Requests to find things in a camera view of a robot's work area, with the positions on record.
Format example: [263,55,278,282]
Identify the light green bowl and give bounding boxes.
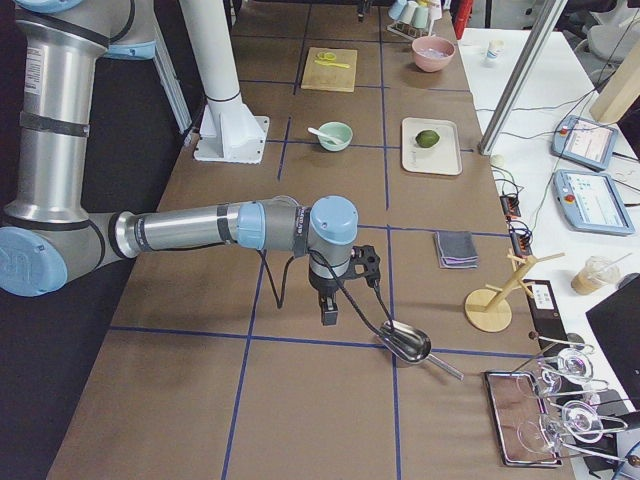
[318,121,353,152]

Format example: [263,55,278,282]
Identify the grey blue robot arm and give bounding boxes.
[1,1,183,327]

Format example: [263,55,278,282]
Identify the white plastic spoon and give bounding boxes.
[307,127,344,145]

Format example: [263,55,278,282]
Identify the metal ice scoop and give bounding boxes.
[378,321,464,381]

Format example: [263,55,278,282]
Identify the far teach pendant tablet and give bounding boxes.
[551,115,618,171]

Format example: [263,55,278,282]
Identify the wooden cup rack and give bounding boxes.
[386,0,443,40]

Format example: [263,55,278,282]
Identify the white rabbit tray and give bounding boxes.
[401,117,462,176]

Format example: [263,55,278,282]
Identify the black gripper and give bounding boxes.
[308,254,346,326]

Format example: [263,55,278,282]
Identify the clear ice cubes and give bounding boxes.
[416,46,450,60]

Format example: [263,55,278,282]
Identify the pink bowl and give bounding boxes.
[411,36,456,73]

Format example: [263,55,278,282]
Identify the bamboo cutting board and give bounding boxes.
[300,47,358,93]

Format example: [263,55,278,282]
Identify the mirror tray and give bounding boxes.
[483,370,563,469]

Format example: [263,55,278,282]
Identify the blue cup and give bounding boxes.
[388,0,407,21]

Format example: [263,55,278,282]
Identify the white cup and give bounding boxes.
[399,0,419,25]

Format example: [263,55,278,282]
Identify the near teach pendant tablet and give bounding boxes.
[552,169,635,236]

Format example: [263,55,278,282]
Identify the paper cup on bench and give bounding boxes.
[484,39,504,67]

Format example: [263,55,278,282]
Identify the aluminium frame post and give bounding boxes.
[478,0,567,156]

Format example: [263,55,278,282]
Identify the grey folded cloth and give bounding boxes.
[434,231,479,269]

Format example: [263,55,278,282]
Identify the green cup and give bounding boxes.
[412,4,429,30]

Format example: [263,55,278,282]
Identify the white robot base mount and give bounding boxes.
[180,0,270,164]

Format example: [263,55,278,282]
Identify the green lime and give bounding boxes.
[415,129,441,149]

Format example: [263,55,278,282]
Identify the wooden mug tree stand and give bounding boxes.
[464,250,565,333]

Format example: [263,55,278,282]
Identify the wine glass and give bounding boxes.
[510,343,609,399]
[516,400,629,457]

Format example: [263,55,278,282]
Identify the iced coffee cup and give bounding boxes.
[571,256,621,295]

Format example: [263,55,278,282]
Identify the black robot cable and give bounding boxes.
[257,247,401,346]

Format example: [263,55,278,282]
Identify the yellow plastic knife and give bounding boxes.
[314,59,351,69]

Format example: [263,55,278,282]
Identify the teach pendant tablet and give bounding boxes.
[552,169,635,236]
[551,115,618,171]

